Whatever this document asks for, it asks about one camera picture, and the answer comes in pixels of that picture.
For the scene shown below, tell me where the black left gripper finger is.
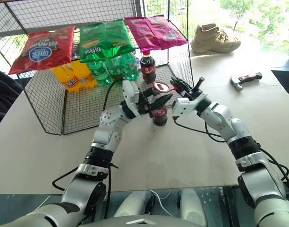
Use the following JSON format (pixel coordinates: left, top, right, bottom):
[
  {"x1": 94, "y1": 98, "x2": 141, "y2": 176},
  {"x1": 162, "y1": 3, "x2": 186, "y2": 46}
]
[
  {"x1": 142, "y1": 86, "x2": 160, "y2": 98},
  {"x1": 148, "y1": 93, "x2": 174, "y2": 118}
]

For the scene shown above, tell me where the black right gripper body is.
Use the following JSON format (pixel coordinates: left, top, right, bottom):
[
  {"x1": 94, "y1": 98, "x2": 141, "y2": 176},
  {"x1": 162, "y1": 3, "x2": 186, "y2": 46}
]
[{"x1": 181, "y1": 77, "x2": 205, "y2": 101}]

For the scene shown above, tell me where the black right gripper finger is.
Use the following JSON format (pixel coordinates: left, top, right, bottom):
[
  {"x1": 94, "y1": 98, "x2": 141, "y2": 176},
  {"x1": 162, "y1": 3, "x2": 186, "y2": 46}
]
[
  {"x1": 173, "y1": 84, "x2": 187, "y2": 98},
  {"x1": 170, "y1": 76, "x2": 194, "y2": 92}
]

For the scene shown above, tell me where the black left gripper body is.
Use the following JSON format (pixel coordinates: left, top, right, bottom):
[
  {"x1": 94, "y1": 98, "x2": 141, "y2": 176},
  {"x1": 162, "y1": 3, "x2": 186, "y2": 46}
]
[{"x1": 136, "y1": 90, "x2": 153, "y2": 118}]

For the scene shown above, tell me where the small cola bottle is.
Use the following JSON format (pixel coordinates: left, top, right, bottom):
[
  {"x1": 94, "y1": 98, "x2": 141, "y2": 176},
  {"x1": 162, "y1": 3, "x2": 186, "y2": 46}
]
[{"x1": 151, "y1": 93, "x2": 170, "y2": 127}]

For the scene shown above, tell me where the red capped cola bottle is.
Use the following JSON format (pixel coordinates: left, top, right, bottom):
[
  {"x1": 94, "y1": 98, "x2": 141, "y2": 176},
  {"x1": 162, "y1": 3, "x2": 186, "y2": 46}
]
[{"x1": 139, "y1": 50, "x2": 158, "y2": 85}]

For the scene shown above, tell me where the green soda bottle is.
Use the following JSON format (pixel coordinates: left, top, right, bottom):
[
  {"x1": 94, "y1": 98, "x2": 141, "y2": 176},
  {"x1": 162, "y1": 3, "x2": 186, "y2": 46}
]
[
  {"x1": 120, "y1": 52, "x2": 140, "y2": 82},
  {"x1": 104, "y1": 56, "x2": 123, "y2": 80},
  {"x1": 87, "y1": 60, "x2": 112, "y2": 87}
]

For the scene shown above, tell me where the orange soda bottle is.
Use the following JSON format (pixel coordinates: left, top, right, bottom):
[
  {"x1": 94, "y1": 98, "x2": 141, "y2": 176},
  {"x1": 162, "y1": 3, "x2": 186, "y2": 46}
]
[
  {"x1": 73, "y1": 60, "x2": 98, "y2": 89},
  {"x1": 51, "y1": 62, "x2": 82, "y2": 93}
]

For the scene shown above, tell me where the beige sneaker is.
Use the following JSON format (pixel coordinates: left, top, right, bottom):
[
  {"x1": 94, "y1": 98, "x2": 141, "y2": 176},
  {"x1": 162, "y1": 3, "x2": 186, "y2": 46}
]
[{"x1": 189, "y1": 23, "x2": 242, "y2": 54}]

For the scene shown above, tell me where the magenta chip bag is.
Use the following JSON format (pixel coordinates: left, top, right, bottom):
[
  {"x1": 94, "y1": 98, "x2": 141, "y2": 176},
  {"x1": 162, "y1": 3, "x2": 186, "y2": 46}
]
[{"x1": 124, "y1": 14, "x2": 188, "y2": 53}]

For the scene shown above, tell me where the green chip bag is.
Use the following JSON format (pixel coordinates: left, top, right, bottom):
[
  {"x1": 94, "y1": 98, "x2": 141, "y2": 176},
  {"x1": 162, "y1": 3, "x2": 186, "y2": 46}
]
[{"x1": 79, "y1": 18, "x2": 136, "y2": 63}]

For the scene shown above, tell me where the black furniture panel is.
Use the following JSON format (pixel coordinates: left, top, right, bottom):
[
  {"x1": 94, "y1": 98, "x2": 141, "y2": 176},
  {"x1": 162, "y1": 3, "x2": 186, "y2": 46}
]
[{"x1": 270, "y1": 51, "x2": 289, "y2": 103}]

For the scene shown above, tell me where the silver robot leg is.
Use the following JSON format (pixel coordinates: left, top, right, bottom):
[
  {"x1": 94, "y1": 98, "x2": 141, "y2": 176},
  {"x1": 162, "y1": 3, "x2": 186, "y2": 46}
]
[
  {"x1": 113, "y1": 190, "x2": 155, "y2": 218},
  {"x1": 179, "y1": 188, "x2": 207, "y2": 221}
]

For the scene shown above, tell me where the red chip bag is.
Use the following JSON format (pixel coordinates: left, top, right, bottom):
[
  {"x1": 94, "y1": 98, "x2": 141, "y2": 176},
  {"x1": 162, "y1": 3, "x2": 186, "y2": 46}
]
[{"x1": 8, "y1": 26, "x2": 76, "y2": 76}]

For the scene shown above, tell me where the grey robot torso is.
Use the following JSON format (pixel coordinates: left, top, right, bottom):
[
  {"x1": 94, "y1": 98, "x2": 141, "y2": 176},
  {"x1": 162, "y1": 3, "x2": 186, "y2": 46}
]
[{"x1": 7, "y1": 213, "x2": 208, "y2": 227}]

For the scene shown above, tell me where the black bulky object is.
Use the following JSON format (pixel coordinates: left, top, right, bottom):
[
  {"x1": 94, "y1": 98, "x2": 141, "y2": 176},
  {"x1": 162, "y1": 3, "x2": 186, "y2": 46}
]
[{"x1": 0, "y1": 67, "x2": 24, "y2": 132}]

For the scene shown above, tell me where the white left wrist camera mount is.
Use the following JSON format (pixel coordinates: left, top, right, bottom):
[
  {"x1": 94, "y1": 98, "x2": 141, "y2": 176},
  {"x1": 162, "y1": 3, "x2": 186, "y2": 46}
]
[{"x1": 122, "y1": 80, "x2": 142, "y2": 117}]

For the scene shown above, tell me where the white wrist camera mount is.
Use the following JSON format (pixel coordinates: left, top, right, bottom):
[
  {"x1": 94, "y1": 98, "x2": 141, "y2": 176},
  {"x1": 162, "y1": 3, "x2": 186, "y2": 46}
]
[
  {"x1": 122, "y1": 80, "x2": 142, "y2": 117},
  {"x1": 171, "y1": 92, "x2": 208, "y2": 118}
]

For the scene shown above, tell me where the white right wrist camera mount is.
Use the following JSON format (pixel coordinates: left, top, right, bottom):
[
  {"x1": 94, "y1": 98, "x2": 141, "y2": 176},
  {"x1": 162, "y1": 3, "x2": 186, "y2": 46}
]
[{"x1": 171, "y1": 92, "x2": 208, "y2": 118}]

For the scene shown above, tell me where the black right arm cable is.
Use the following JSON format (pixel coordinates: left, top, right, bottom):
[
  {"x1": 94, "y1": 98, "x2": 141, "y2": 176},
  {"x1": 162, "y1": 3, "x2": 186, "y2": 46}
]
[{"x1": 172, "y1": 116, "x2": 289, "y2": 197}]

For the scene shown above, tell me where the black handled hammer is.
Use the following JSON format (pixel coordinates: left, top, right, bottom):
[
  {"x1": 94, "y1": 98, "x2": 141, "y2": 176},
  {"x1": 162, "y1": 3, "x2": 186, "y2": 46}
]
[{"x1": 229, "y1": 71, "x2": 264, "y2": 92}]

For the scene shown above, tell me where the black wire grid rack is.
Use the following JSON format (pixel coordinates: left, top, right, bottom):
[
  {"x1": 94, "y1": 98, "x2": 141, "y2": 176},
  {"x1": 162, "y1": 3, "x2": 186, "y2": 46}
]
[{"x1": 0, "y1": 0, "x2": 195, "y2": 136}]

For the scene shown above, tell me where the thin white cable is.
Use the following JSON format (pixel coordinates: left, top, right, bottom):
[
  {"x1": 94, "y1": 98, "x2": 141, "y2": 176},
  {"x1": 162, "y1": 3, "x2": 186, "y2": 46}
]
[{"x1": 148, "y1": 188, "x2": 174, "y2": 216}]

